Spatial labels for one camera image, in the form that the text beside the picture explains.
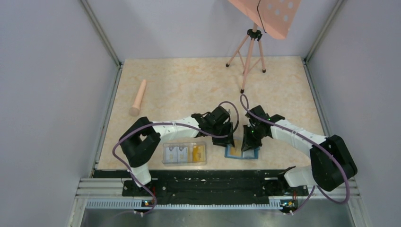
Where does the pink perforated board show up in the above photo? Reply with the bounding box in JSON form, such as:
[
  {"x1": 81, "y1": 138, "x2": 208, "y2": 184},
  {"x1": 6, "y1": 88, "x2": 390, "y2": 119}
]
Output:
[{"x1": 228, "y1": 0, "x2": 301, "y2": 40}]

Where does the aluminium slotted rail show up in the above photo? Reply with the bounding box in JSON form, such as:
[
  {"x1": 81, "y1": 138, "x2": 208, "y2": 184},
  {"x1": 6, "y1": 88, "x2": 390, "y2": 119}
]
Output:
[{"x1": 86, "y1": 199, "x2": 295, "y2": 210}]

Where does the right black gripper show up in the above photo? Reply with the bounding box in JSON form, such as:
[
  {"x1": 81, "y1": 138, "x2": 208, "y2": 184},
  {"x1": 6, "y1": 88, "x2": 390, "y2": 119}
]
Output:
[{"x1": 242, "y1": 123, "x2": 267, "y2": 151}]

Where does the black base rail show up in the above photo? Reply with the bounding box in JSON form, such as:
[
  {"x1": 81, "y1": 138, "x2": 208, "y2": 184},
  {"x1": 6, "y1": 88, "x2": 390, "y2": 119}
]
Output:
[{"x1": 93, "y1": 170, "x2": 310, "y2": 206}]

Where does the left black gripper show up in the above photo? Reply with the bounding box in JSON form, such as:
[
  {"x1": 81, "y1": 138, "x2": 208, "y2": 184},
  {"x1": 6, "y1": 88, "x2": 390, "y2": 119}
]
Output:
[{"x1": 210, "y1": 121, "x2": 235, "y2": 148}]

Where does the clear acrylic card stand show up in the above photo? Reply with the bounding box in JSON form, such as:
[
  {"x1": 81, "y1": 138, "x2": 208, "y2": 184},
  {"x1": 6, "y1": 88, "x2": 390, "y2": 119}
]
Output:
[{"x1": 162, "y1": 142, "x2": 207, "y2": 166}]

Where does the blue card holder wallet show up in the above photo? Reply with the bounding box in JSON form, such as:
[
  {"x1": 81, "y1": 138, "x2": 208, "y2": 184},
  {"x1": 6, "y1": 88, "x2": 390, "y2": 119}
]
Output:
[{"x1": 224, "y1": 145, "x2": 260, "y2": 159}]

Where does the pink cylindrical handle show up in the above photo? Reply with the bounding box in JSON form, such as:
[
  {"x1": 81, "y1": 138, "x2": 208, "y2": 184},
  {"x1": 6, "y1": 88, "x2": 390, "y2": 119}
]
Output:
[{"x1": 129, "y1": 79, "x2": 147, "y2": 116}]

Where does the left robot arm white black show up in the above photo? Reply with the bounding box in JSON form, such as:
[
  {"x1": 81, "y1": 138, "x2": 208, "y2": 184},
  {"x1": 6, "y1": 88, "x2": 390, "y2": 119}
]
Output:
[{"x1": 117, "y1": 106, "x2": 236, "y2": 195}]

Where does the silver VIP card left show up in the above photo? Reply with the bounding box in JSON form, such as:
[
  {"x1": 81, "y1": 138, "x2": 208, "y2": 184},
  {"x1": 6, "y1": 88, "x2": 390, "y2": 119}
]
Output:
[{"x1": 164, "y1": 146, "x2": 178, "y2": 163}]

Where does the pink tripod stand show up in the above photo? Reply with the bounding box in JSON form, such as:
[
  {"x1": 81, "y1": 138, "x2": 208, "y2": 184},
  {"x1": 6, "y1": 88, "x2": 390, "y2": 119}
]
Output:
[{"x1": 225, "y1": 23, "x2": 266, "y2": 94}]

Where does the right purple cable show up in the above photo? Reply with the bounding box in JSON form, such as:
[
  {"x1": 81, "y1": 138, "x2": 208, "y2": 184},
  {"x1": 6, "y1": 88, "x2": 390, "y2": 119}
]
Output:
[{"x1": 239, "y1": 94, "x2": 351, "y2": 214}]

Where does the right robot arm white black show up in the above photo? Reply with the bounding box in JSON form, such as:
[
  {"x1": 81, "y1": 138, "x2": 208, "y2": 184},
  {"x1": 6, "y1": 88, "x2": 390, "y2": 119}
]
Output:
[{"x1": 241, "y1": 105, "x2": 358, "y2": 195}]

